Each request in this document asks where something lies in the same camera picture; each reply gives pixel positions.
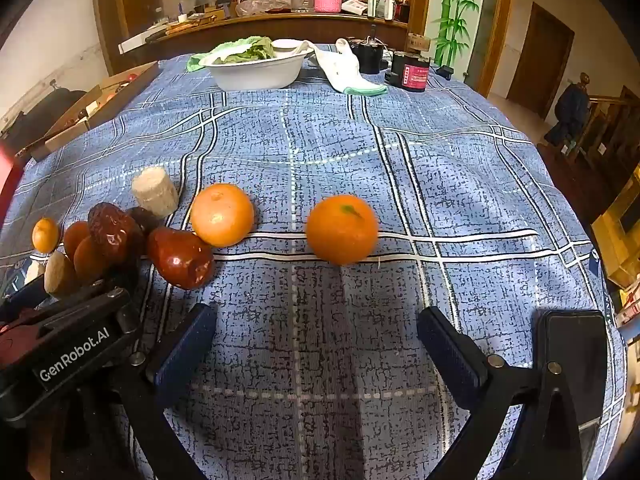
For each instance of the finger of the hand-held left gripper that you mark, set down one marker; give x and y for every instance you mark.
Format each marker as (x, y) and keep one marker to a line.
(95, 302)
(17, 296)

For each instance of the bamboo print panel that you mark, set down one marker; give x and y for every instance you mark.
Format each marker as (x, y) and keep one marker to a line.
(457, 10)

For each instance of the blue plaid tablecloth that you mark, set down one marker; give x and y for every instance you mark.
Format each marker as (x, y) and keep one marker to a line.
(350, 150)

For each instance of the wooden door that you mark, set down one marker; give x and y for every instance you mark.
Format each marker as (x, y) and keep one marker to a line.
(540, 60)

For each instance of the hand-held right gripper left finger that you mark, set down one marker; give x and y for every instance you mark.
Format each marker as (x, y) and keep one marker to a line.
(185, 355)

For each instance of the wrinkled dark red date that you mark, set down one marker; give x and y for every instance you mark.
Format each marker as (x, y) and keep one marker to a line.
(112, 232)

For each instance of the yellow box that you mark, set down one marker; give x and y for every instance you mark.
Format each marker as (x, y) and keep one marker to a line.
(620, 220)

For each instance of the small white dish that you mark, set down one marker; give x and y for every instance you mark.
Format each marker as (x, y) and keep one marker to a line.
(290, 47)

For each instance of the wood-framed mirror cabinet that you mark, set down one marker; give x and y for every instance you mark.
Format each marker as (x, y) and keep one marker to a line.
(115, 5)

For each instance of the small wooden box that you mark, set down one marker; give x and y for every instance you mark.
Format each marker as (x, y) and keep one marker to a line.
(418, 42)

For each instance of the wooden railing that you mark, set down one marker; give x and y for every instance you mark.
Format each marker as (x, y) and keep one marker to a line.
(610, 125)

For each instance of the peeled sugarcane piece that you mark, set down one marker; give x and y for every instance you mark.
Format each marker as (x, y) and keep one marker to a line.
(155, 192)
(60, 275)
(33, 271)

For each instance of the black smartphone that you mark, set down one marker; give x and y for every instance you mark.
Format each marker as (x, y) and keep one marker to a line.
(575, 350)

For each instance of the long white flat box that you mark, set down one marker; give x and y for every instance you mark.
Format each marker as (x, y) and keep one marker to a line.
(142, 40)

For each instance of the dark brown date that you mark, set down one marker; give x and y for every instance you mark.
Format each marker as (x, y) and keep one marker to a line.
(146, 218)

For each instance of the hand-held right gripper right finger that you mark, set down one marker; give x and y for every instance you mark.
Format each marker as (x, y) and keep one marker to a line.
(452, 360)

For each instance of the clear plastic bag on counter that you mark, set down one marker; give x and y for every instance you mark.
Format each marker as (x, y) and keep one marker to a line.
(262, 5)

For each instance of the black power adapter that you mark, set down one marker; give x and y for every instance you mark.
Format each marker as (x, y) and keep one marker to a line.
(444, 71)

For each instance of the small orange kumquat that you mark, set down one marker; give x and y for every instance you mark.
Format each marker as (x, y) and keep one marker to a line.
(74, 239)
(45, 234)
(90, 261)

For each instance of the black jar with red label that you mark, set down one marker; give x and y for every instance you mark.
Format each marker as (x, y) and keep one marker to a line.
(411, 72)

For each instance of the cardboard box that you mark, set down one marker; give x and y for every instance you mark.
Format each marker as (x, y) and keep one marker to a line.
(117, 95)

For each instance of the glossy red date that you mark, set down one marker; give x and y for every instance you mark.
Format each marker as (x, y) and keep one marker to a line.
(180, 257)

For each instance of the white bowl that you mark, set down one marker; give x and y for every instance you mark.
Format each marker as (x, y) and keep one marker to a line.
(255, 77)

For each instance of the green cabbage leaves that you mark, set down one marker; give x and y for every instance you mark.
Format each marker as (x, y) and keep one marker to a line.
(247, 50)

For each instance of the white towel with green edge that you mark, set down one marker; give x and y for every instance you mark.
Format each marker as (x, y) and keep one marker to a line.
(345, 67)

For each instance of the orange tangerine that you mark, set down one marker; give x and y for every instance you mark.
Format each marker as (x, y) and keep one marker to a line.
(342, 230)
(222, 215)

